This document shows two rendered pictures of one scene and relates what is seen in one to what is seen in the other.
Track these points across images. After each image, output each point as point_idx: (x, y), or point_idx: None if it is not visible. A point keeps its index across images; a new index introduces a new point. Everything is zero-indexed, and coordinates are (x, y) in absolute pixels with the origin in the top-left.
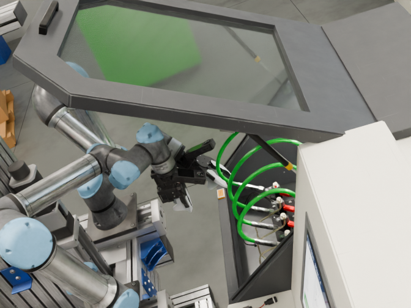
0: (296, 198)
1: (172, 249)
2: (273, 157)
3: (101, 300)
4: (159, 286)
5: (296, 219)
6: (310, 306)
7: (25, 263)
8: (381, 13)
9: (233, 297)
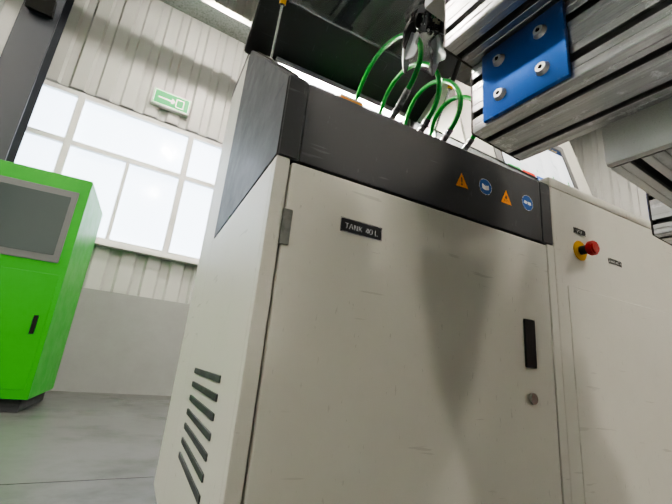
0: (462, 109)
1: (475, 135)
2: (458, 70)
3: None
4: (637, 186)
5: (467, 124)
6: (518, 163)
7: None
8: None
9: (534, 176)
